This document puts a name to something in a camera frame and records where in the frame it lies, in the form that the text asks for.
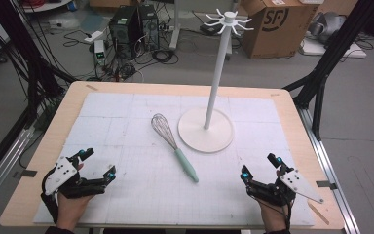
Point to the black table clamp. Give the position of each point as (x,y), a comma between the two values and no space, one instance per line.
(325,184)
(29,173)

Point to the white flat board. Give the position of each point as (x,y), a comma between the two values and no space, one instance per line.
(334,50)

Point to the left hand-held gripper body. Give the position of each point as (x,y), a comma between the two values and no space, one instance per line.
(61,172)

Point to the white device with green display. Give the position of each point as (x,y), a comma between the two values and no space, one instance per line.
(99,52)

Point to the white power strip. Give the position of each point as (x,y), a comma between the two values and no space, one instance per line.
(93,36)

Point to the slim black computer tower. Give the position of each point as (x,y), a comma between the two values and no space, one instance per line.
(150,29)

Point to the white hook rack stand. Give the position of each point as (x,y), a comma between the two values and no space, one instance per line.
(219,65)

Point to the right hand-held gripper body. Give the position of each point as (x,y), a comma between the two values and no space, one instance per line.
(292,183)

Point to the large black computer tower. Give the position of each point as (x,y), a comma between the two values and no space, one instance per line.
(125,31)

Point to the black power adapter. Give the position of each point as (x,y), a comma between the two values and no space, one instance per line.
(209,28)

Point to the thin wooden stick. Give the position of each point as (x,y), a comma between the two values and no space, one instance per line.
(318,213)

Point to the grey bag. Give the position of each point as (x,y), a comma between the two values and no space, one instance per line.
(328,26)

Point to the person's right hand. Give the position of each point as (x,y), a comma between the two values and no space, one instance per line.
(272,216)

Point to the white metal post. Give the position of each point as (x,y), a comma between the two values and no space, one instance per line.
(175,26)

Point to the black metal frame stand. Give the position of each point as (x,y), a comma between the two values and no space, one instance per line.
(29,58)
(331,55)

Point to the white grid mat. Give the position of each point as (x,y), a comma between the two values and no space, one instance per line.
(142,195)

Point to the aluminium rail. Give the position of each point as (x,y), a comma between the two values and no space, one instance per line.
(331,175)
(3,165)

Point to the person's left hand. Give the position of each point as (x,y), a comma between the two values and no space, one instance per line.
(73,208)

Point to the brown cardboard box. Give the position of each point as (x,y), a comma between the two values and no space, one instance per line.
(277,29)

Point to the brown tape strip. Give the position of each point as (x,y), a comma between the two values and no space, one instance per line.
(91,87)

